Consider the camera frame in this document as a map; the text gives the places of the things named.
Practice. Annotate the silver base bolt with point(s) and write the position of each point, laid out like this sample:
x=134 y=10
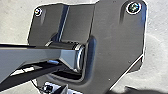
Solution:
x=38 y=12
x=134 y=7

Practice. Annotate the small white box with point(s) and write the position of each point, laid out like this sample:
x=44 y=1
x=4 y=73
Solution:
x=55 y=88

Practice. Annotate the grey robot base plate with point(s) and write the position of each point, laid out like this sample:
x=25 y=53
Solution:
x=113 y=50

